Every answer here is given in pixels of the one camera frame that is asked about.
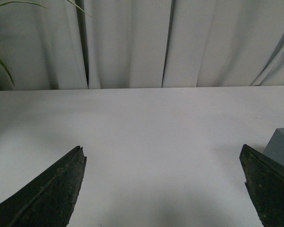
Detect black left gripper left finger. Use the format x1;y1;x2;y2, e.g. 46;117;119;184
0;146;87;227

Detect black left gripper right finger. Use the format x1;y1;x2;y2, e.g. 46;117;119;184
239;144;284;227

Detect gray cube base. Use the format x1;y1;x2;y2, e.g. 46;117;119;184
263;128;284;166

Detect white curtain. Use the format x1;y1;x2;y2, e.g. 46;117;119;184
0;0;284;90

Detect green plant leaves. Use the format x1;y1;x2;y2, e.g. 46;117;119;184
0;0;92;86

